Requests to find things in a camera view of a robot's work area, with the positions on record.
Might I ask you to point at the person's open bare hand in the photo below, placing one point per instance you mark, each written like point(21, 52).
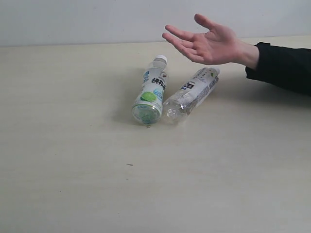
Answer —
point(218, 46)

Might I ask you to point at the clear white-capped water bottle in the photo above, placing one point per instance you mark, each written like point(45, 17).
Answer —
point(179, 105)

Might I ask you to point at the green label Gatorade bottle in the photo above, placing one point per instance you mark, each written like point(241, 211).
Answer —
point(148, 106)

